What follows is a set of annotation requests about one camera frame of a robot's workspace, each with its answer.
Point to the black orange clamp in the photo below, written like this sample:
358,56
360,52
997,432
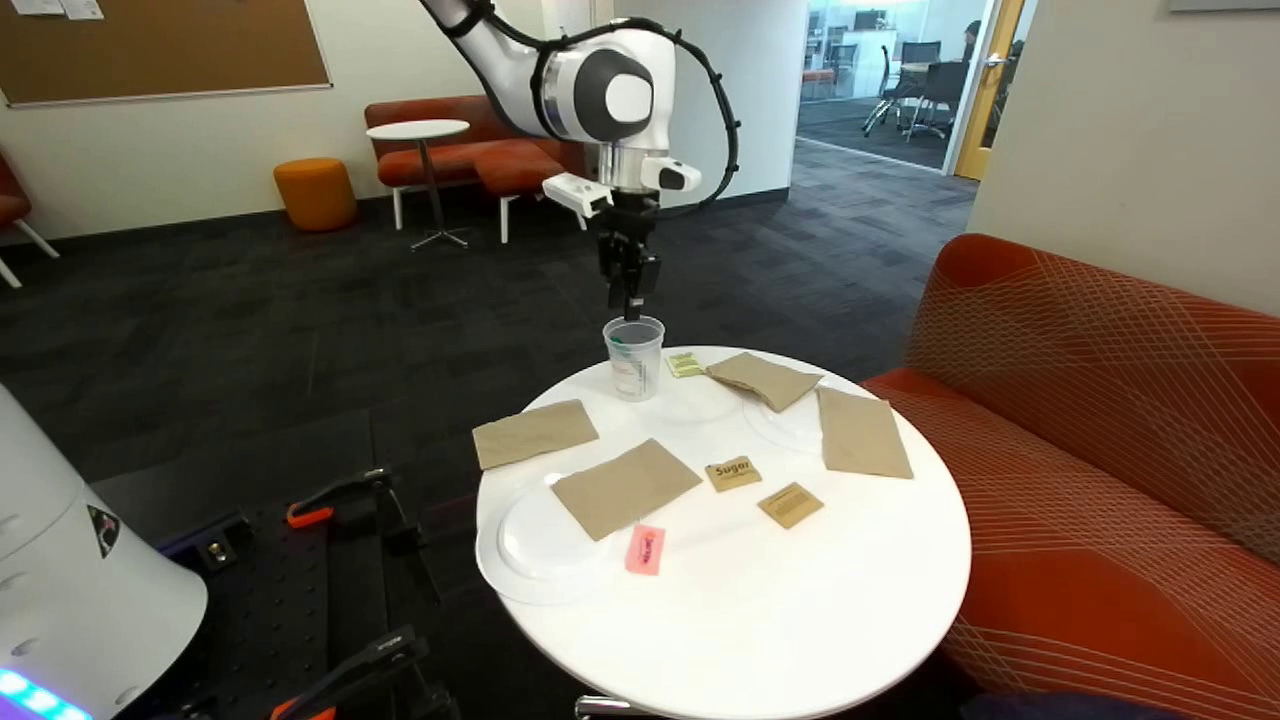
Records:
383,675
375,546

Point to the red background bench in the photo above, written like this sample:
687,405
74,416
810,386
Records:
490,152

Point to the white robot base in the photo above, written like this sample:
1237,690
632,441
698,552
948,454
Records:
89,613

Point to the brown napkin centre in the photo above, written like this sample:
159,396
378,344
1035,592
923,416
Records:
626,490

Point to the clear plastic measuring cup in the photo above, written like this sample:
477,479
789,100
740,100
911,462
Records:
632,352

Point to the brown sugar packet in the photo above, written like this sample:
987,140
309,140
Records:
732,472
789,504

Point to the small round white table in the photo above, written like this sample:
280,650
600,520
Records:
420,135

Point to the brown napkin near sofa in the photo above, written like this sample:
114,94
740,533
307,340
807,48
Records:
863,432

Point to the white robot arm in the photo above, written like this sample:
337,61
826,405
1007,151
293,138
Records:
609,91

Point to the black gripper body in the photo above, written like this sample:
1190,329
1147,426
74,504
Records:
626,231

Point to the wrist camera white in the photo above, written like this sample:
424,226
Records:
589,197

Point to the pink sweetener packet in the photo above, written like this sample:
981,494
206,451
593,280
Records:
646,548

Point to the brown napkin left of cup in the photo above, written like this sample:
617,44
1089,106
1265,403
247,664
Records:
768,382

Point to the brown napkin table edge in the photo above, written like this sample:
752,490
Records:
534,432

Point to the orange round ottoman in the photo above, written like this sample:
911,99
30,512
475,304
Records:
317,192

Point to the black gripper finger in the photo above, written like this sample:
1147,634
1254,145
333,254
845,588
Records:
646,296
617,296

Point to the cork bulletin board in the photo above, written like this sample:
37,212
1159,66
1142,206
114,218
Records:
96,48

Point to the orange red sofa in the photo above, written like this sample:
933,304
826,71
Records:
1116,451

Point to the yellow green sweetener packet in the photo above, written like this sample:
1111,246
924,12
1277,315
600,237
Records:
687,366

